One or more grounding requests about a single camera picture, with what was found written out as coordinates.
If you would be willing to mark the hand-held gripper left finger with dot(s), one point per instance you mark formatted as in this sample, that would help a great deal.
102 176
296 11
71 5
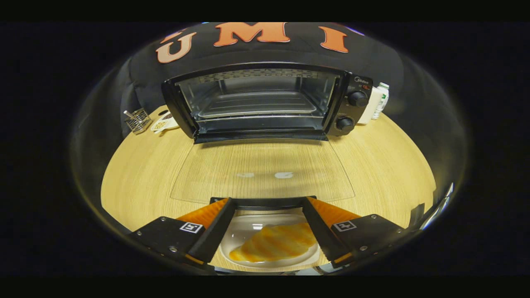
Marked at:
217 231

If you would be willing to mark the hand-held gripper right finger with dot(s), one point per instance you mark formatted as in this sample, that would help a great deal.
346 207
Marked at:
321 231

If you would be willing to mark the golden croissant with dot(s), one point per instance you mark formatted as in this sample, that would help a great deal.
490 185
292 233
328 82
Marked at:
277 244

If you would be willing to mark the black toaster oven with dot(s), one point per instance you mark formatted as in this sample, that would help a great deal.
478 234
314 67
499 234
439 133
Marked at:
352 111

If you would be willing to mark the clear glass plate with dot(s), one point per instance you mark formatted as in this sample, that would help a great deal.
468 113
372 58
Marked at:
240 231

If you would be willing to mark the white snack dish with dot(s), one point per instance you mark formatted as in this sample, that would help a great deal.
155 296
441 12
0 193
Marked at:
165 123

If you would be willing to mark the white carton box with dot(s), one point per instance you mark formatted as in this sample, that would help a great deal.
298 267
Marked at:
370 105

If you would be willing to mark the white bottle with green label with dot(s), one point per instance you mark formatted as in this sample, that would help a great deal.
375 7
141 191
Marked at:
384 97

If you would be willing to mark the black backdrop cloth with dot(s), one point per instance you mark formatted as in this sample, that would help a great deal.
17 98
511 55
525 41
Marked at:
290 54

